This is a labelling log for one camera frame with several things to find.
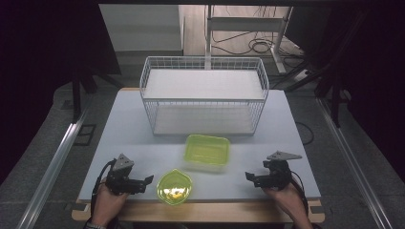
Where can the person's right hand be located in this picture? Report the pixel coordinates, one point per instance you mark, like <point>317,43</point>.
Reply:
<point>291,203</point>

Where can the green rectangular plastic container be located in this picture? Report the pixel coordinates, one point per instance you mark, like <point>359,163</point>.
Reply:
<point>207,151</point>

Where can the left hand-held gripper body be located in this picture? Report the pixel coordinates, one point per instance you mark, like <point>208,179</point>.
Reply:
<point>119,183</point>

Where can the green round plastic container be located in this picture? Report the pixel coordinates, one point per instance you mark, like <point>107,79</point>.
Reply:
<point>174,187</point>

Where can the white cabinet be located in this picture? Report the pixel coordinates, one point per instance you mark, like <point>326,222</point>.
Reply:
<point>143,28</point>

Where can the black metal stand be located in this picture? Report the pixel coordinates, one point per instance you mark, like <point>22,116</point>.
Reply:
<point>334,95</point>
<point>76,95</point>

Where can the person's left hand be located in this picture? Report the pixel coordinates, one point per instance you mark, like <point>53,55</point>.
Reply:
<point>106,206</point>

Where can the aluminium rail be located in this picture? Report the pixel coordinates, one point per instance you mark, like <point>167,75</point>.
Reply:
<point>54,165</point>
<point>353,165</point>

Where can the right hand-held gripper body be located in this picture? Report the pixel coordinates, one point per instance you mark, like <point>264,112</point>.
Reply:
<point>278,175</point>

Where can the black square floor frame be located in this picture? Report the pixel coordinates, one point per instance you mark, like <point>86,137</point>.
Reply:
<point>76,135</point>

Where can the white metal desk frame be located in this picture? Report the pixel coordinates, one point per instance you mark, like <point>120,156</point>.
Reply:
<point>245,24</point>

